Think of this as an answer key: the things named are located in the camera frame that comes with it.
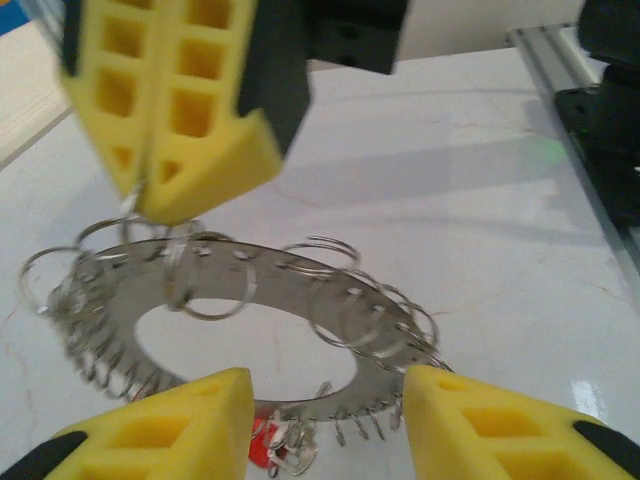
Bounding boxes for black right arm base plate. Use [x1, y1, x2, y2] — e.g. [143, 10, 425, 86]
[552, 87, 640, 226]

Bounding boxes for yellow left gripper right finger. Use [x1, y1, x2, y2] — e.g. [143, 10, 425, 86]
[402, 364, 640, 480]

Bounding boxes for aluminium mounting rail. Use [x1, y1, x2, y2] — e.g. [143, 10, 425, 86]
[504, 24, 640, 276]

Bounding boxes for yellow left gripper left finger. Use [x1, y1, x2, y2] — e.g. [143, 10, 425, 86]
[0, 367, 256, 480]

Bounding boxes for red clip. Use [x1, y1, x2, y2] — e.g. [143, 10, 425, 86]
[248, 414, 321, 479]

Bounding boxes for metal keyring disc with rings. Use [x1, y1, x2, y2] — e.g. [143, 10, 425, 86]
[19, 197, 456, 446]

